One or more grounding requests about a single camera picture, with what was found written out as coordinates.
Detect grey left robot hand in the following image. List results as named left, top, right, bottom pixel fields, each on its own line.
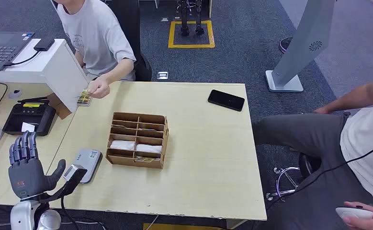
left=8, top=131, right=67, bottom=201

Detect white handheld remote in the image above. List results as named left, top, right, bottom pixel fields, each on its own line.
left=335, top=207, right=373, bottom=220

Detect brown cardboard organizer box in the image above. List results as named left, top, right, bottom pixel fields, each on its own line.
left=105, top=112, right=170, bottom=170

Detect person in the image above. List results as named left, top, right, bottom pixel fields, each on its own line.
left=252, top=63, right=373, bottom=230
left=51, top=0, right=137, bottom=99

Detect white desk riser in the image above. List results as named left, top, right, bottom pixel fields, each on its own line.
left=0, top=38, right=90, bottom=113

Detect brown cardboard piece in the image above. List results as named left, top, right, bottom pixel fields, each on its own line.
left=46, top=92, right=73, bottom=120

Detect black stool seat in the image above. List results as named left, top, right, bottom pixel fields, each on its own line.
left=299, top=153, right=322, bottom=178

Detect white folded towel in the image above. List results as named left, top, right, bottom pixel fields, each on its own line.
left=136, top=144, right=163, bottom=154
left=110, top=140, right=136, bottom=151

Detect black handheld controller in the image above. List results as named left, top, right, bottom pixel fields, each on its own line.
left=2, top=96, right=57, bottom=137

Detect black rectangular dock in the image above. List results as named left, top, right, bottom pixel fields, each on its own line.
left=33, top=37, right=56, bottom=52

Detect black office chair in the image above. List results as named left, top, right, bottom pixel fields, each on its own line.
left=108, top=0, right=153, bottom=82

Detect black round base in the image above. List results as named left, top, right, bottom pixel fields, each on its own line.
left=279, top=36, right=293, bottom=54

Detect grey kiosk stand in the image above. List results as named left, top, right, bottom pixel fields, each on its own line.
left=265, top=0, right=337, bottom=93

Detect chrome stool base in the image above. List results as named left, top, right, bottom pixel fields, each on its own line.
left=265, top=166, right=301, bottom=202

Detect black smartphone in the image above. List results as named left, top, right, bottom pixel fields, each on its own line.
left=207, top=89, right=246, bottom=112

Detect black robot legs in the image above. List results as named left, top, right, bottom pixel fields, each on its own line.
left=177, top=0, right=206, bottom=36

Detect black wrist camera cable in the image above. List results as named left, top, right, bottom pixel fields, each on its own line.
left=60, top=196, right=79, bottom=230

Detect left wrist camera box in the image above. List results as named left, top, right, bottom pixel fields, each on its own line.
left=62, top=164, right=88, bottom=193

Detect thin black remote cable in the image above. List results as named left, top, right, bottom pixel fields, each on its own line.
left=265, top=141, right=373, bottom=211

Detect black dock cable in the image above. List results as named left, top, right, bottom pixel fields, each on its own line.
left=3, top=50, right=41, bottom=67

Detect white floor cable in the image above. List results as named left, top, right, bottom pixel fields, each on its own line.
left=145, top=215, right=160, bottom=230

